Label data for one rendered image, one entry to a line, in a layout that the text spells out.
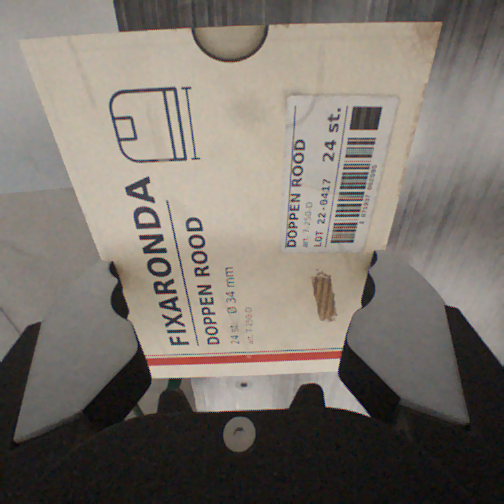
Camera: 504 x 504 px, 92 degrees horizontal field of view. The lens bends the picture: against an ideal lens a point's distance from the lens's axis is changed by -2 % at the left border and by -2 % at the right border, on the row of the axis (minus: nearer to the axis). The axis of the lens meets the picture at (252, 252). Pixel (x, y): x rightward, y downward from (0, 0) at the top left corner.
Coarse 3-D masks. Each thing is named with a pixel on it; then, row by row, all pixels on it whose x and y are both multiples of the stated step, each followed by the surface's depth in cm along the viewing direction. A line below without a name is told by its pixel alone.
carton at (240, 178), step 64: (64, 64) 7; (128, 64) 7; (192, 64) 7; (256, 64) 7; (320, 64) 7; (384, 64) 7; (64, 128) 8; (128, 128) 8; (192, 128) 8; (256, 128) 8; (320, 128) 8; (384, 128) 8; (128, 192) 9; (192, 192) 9; (256, 192) 9; (320, 192) 9; (384, 192) 9; (128, 256) 11; (192, 256) 11; (256, 256) 11; (320, 256) 11; (192, 320) 13; (256, 320) 13; (320, 320) 13
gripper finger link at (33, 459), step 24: (24, 336) 7; (24, 360) 6; (0, 384) 6; (24, 384) 6; (0, 408) 5; (0, 432) 5; (72, 432) 5; (0, 456) 5; (24, 456) 5; (48, 456) 5; (0, 480) 4; (24, 480) 4
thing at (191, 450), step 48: (144, 432) 5; (192, 432) 5; (240, 432) 5; (288, 432) 4; (336, 432) 4; (384, 432) 4; (48, 480) 4; (96, 480) 4; (144, 480) 4; (192, 480) 4; (240, 480) 4; (288, 480) 4; (336, 480) 4; (384, 480) 4; (432, 480) 4
